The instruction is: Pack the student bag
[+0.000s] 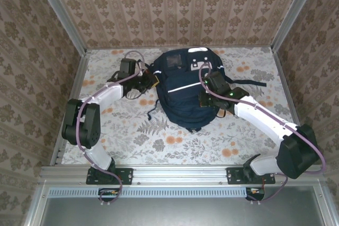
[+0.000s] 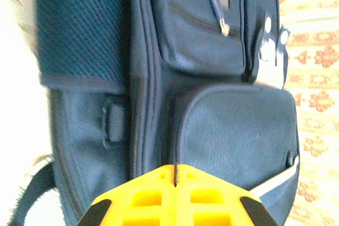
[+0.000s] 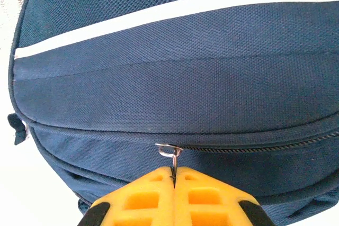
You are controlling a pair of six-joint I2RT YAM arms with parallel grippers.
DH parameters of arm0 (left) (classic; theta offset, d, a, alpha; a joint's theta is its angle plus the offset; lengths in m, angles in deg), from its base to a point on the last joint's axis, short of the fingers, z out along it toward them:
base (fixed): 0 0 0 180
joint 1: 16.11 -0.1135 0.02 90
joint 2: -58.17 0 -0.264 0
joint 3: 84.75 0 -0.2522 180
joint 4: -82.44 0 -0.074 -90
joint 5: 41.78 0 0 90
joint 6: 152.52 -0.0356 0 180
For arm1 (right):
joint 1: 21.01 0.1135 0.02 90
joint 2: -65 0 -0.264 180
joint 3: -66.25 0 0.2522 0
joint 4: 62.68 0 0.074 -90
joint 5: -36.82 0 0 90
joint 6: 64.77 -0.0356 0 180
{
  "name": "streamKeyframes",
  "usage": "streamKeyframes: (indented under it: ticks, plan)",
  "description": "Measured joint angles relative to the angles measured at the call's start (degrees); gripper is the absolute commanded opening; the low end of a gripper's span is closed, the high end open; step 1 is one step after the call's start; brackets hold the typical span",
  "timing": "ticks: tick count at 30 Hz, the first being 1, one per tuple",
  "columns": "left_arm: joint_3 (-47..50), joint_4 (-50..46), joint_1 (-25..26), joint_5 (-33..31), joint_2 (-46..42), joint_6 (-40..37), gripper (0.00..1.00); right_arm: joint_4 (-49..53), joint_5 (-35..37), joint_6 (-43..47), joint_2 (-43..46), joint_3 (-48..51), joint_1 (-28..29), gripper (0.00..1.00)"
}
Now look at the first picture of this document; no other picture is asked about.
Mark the floral tablecloth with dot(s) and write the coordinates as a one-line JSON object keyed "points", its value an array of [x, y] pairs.
{"points": [[185, 144]]}

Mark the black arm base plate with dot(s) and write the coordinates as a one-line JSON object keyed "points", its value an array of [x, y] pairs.
{"points": [[127, 175], [234, 175]]}

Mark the aluminium frame rail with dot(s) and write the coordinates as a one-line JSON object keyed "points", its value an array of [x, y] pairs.
{"points": [[287, 88], [180, 174], [119, 48], [78, 83]]}

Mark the aluminium frame post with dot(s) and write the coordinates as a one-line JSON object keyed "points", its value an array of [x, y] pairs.
{"points": [[61, 11], [294, 11]]}

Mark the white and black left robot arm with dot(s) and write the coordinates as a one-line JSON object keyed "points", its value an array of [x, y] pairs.
{"points": [[108, 93]]}

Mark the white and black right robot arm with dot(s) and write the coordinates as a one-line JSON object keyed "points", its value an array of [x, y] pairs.
{"points": [[259, 116]]}

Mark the grey metal sheet panel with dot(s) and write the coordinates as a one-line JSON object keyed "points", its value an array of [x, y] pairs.
{"points": [[172, 212]]}

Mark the navy blue backpack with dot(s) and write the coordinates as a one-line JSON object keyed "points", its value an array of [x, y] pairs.
{"points": [[180, 104]]}

